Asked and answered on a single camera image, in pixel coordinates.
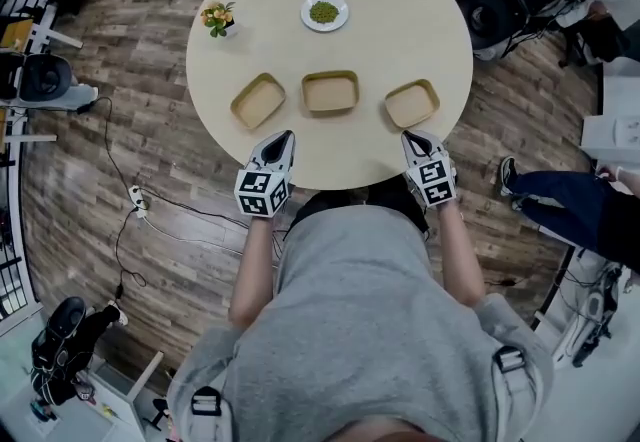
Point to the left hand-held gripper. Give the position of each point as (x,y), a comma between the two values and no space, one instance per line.
(262,192)

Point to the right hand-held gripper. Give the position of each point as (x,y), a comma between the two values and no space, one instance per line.
(435,180)

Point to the brown paper tray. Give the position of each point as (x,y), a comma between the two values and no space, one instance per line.
(412,103)
(258,102)
(330,93)

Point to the person's left forearm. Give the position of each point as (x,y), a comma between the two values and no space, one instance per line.
(252,275)

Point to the person's right forearm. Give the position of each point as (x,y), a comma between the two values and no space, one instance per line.
(460,260)

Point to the person's black trousers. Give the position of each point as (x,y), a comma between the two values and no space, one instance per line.
(395,195)

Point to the white plate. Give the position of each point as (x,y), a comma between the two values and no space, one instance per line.
(306,20)

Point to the pile of green beans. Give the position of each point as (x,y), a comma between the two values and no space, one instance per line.
(323,12)

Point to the potted orange flower plant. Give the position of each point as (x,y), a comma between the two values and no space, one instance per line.
(217,17)

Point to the white power strip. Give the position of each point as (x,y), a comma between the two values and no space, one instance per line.
(138,202)

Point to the person's grey shirt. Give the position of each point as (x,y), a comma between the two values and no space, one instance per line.
(360,320)

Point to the white cabinet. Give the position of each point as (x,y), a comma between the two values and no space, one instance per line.
(615,130)

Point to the black and white device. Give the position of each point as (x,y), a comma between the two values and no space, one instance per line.
(595,310)

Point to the wooden top white desk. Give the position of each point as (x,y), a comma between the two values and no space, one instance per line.
(42,32)

